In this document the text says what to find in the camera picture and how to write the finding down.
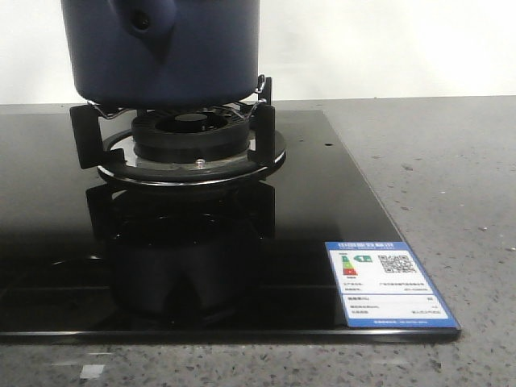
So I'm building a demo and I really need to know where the dark blue pot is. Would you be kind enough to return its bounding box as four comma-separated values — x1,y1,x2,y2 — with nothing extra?
61,0,260,108

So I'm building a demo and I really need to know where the black round burner head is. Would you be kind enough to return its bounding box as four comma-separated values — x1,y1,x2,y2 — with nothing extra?
131,110,249,163

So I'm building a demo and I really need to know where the black pan support grate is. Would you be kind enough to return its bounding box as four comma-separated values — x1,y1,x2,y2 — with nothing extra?
69,75,286,194

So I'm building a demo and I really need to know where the black glass gas cooktop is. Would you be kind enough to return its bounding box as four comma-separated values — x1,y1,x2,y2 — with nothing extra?
1,107,460,344

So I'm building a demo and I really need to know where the blue white energy label sticker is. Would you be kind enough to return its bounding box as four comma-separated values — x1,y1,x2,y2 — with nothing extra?
326,241,459,329

